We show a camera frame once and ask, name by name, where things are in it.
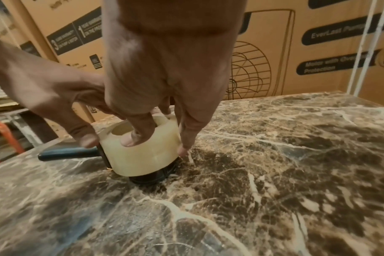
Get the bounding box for person's right hand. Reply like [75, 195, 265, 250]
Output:
[101, 0, 248, 157]

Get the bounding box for person's left hand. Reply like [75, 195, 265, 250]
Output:
[0, 33, 123, 148]

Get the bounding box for yellow black tape dispenser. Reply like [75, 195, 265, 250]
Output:
[37, 146, 181, 187]

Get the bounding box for clear tape roll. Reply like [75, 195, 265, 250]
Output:
[97, 112, 182, 177]

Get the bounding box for red plastic chair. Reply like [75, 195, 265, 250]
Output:
[0, 118, 25, 167]

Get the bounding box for black label appliance carton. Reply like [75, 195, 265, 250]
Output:
[2, 0, 117, 123]

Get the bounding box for fan print appliance carton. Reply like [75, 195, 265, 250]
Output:
[223, 0, 384, 108]

